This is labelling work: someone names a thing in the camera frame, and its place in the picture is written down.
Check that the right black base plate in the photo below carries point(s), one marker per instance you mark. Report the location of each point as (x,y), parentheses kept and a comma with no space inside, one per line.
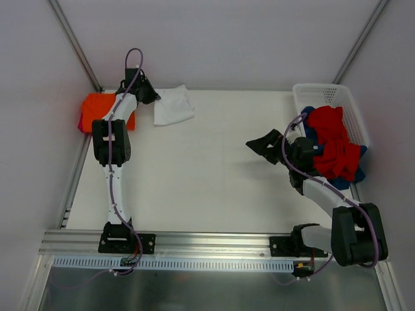
(287,246)

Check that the folded pink t shirt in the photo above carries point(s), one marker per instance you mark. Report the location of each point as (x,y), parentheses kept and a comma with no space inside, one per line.
(80,124)

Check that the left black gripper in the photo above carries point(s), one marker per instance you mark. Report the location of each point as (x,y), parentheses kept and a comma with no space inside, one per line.
(146,93)

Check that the blue t shirt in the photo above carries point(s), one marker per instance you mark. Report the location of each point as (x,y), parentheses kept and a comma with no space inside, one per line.
(339,183)

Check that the right aluminium frame post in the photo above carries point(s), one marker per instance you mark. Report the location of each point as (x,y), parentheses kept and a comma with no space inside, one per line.
(370,24)

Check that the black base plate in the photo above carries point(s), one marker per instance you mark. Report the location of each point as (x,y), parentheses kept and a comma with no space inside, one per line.
(146,243)
(287,246)

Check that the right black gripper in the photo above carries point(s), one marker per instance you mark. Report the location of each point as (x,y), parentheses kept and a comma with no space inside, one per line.
(276,148)

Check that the left aluminium frame post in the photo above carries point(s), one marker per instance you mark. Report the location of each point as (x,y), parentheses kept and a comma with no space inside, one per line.
(71,37)

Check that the white slotted cable duct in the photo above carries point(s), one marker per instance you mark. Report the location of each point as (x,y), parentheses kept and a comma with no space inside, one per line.
(152,263)

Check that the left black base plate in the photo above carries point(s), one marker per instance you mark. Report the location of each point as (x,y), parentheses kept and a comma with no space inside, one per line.
(146,243)

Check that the white t shirt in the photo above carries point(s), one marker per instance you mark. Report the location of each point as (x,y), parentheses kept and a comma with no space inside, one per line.
(173,106)

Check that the white plastic laundry basket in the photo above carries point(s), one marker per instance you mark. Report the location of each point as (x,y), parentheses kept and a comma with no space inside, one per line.
(333,95)

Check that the aluminium frame post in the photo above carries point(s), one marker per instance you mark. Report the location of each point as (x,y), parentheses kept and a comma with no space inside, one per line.
(71,37)
(370,24)

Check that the rear aluminium frame bar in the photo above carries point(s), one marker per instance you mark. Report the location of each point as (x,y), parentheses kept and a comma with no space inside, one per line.
(112,88)

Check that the folded orange t shirt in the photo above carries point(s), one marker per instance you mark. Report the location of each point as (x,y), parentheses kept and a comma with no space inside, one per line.
(101,106)

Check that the aluminium mounting rail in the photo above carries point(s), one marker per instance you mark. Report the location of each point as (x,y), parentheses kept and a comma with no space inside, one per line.
(170,244)

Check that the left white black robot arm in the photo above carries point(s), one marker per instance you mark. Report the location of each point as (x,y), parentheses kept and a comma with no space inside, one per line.
(112,149)

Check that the red t shirt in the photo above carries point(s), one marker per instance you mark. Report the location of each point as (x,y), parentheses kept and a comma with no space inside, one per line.
(339,157)

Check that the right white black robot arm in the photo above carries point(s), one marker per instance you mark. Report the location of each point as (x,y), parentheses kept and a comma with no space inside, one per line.
(356,235)

